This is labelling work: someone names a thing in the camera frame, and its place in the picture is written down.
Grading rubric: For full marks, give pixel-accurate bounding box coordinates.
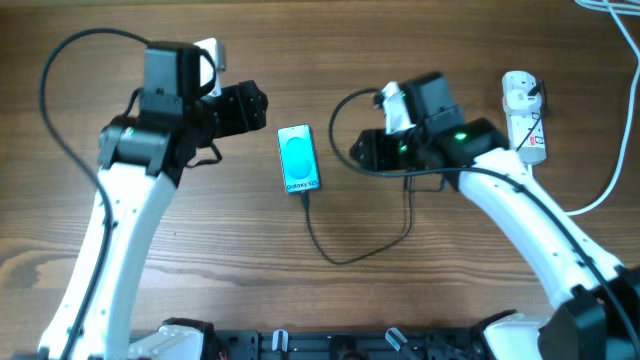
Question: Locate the Galaxy S25 smartphone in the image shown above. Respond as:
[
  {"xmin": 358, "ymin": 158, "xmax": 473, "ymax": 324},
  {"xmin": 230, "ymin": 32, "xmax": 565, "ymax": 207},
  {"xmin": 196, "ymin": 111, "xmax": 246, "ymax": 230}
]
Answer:
[{"xmin": 277, "ymin": 124, "xmax": 320, "ymax": 194}]

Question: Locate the black USB charging cable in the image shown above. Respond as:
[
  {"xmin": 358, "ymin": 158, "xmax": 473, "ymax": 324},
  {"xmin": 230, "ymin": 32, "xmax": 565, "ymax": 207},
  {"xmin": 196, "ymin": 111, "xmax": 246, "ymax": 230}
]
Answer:
[{"xmin": 298, "ymin": 78, "xmax": 547, "ymax": 266}]

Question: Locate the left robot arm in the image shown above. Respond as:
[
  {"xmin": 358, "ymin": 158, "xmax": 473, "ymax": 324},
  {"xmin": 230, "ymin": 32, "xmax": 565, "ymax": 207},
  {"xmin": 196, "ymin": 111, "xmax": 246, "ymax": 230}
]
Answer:
[{"xmin": 36, "ymin": 38, "xmax": 268, "ymax": 359}]

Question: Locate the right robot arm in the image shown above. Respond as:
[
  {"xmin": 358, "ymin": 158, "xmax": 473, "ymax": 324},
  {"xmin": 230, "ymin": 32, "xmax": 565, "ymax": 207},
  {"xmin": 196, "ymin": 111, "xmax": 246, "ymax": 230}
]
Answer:
[{"xmin": 350, "ymin": 72, "xmax": 639, "ymax": 359}]

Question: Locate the white USB charger plug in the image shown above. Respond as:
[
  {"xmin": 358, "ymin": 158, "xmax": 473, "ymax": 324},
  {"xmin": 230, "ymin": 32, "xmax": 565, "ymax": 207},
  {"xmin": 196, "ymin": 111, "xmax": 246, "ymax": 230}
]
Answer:
[{"xmin": 502, "ymin": 88, "xmax": 542, "ymax": 115}]

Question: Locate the white power strip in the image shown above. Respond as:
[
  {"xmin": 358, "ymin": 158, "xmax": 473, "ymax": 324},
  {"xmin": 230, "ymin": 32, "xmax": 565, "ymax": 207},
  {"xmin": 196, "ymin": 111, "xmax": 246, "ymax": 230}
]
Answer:
[{"xmin": 502, "ymin": 70, "xmax": 547, "ymax": 167}]

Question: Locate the black right camera cable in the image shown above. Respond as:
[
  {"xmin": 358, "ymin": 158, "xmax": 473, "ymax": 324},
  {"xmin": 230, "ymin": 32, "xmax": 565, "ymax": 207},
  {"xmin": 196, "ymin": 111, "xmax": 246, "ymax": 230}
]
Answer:
[{"xmin": 327, "ymin": 88, "xmax": 640, "ymax": 346}]

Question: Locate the black camera cable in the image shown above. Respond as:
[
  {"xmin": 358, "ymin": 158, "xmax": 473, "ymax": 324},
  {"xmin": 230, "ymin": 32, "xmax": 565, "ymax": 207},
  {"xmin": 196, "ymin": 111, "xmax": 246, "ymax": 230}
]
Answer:
[
  {"xmin": 327, "ymin": 88, "xmax": 640, "ymax": 346},
  {"xmin": 38, "ymin": 27, "xmax": 224, "ymax": 360}
]

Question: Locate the black left camera cable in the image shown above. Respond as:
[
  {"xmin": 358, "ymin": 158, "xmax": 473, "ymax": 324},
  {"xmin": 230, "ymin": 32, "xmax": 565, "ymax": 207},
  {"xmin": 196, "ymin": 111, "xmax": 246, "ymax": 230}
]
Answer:
[{"xmin": 38, "ymin": 27, "xmax": 224, "ymax": 360}]

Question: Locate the white power strip cord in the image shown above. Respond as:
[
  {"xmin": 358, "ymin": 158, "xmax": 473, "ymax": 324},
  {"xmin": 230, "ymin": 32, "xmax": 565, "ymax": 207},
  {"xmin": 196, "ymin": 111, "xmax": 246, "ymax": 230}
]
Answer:
[{"xmin": 564, "ymin": 0, "xmax": 640, "ymax": 217}]

